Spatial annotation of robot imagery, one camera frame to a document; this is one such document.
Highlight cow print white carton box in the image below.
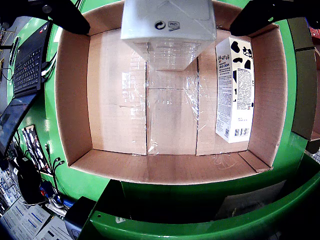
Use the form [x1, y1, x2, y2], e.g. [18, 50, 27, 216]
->
[214, 36, 256, 144]

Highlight printed paper sheets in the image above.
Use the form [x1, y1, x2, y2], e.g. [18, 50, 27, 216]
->
[0, 199, 73, 240]

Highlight black patterned panel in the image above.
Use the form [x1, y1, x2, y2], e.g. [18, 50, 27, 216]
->
[21, 124, 52, 176]

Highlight black laptop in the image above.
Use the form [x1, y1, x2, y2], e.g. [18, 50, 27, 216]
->
[0, 21, 55, 153]

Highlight plain white carton box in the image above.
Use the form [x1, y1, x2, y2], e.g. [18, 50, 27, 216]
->
[120, 0, 218, 72]

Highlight large shallow cardboard tray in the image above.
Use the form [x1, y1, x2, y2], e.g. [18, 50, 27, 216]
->
[54, 0, 288, 186]

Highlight black device box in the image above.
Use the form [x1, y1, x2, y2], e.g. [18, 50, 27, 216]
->
[64, 196, 97, 240]

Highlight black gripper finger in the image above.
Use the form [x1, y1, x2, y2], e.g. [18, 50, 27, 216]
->
[24, 0, 91, 36]
[229, 0, 320, 37]

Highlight green metal machine housing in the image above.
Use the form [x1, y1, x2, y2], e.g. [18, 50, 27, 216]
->
[89, 149, 320, 240]

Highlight black bag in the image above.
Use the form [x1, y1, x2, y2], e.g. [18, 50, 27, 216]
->
[16, 162, 43, 205]

